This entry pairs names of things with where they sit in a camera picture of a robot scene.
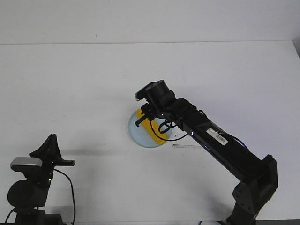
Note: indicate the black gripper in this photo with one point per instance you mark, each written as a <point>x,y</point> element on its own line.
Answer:
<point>158,98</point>
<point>48,165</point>

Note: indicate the yellow toy corn cob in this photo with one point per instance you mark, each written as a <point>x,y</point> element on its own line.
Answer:
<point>152,130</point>

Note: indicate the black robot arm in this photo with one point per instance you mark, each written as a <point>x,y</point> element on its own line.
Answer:
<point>258,177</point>
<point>29,195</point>

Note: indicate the clear tape strip on table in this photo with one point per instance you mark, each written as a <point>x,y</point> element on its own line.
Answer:
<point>186,146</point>

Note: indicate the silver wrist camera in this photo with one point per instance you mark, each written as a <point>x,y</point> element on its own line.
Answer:
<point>25,161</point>
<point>141,94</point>

